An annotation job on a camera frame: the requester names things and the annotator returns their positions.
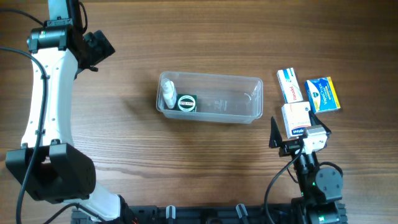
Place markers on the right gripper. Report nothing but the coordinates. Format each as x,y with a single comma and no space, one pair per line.
276,140

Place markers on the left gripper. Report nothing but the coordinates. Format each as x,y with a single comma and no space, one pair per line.
101,46

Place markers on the white orange medicine box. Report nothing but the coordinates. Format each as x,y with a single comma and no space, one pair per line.
296,118

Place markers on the white spray bottle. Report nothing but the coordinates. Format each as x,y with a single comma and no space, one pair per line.
169,92

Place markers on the green round-logo packet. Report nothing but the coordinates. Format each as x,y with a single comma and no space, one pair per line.
186,103

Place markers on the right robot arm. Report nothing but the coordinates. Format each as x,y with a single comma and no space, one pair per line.
320,183

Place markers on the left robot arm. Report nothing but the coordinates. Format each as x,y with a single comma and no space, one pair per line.
47,164

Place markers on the clear plastic container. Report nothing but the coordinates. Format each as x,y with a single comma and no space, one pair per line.
220,98

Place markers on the blue yellow VapoDrops box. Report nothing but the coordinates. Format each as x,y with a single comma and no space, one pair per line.
322,95

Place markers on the white Panadol box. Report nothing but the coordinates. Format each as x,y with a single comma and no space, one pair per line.
289,85

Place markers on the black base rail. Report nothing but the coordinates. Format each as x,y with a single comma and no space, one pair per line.
280,213

